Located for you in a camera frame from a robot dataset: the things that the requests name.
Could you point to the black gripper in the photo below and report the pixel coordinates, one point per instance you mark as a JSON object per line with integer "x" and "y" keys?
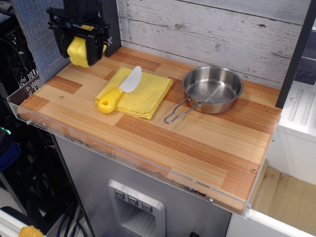
{"x": 80, "y": 18}

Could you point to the yellow toy bell pepper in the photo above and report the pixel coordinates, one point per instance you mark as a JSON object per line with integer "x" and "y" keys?
{"x": 77, "y": 52}

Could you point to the yellow folded cloth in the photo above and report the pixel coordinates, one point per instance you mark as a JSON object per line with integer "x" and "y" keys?
{"x": 144, "y": 100}

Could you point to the stainless steel pot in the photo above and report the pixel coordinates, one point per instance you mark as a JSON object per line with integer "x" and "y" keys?
{"x": 209, "y": 90}

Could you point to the blue fabric panel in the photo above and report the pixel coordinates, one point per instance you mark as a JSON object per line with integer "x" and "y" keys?
{"x": 34, "y": 19}

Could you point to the clear acrylic table guard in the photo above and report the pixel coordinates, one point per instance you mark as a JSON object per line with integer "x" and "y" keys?
{"x": 214, "y": 157}

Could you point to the silver toy fridge cabinet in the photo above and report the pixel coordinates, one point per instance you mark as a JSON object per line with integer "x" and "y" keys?
{"x": 120, "y": 201}

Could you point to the yellow object bottom left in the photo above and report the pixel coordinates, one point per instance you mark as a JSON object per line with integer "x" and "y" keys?
{"x": 30, "y": 231}

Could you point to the white toy sink unit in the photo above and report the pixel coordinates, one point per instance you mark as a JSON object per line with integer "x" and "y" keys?
{"x": 284, "y": 199}

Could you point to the dark left vertical post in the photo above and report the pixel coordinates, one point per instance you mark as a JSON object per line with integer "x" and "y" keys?
{"x": 111, "y": 16}

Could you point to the dark vertical post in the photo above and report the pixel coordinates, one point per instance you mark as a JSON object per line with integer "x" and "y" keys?
{"x": 111, "y": 16}
{"x": 297, "y": 55}

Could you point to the toy knife yellow handle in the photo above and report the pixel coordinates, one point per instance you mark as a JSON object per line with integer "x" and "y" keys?
{"x": 108, "y": 99}

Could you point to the dark right vertical post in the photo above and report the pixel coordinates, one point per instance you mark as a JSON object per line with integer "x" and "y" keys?
{"x": 297, "y": 55}

